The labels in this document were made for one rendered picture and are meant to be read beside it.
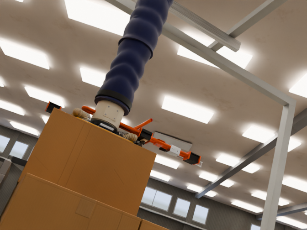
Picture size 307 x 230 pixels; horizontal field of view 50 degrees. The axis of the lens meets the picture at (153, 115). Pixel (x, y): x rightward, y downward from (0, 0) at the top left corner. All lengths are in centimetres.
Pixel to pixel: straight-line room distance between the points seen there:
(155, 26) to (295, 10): 310
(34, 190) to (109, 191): 71
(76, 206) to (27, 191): 15
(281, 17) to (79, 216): 446
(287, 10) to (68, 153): 397
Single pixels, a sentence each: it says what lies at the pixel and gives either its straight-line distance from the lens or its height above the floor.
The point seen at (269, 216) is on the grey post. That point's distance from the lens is 468.
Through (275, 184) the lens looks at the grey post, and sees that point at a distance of 479.
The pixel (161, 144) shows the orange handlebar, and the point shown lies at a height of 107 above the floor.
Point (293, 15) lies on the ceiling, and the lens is 511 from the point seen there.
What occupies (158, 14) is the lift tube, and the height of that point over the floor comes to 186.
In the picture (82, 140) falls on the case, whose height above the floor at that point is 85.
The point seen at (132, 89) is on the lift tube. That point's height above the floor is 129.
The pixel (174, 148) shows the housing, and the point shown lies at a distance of 207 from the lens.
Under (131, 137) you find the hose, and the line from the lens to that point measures 187.
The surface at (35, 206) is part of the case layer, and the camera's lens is 107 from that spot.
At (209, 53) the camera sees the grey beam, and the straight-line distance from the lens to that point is 464.
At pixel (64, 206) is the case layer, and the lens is 108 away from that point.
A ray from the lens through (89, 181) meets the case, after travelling 170.
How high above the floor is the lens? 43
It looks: 23 degrees up
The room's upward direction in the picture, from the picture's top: 20 degrees clockwise
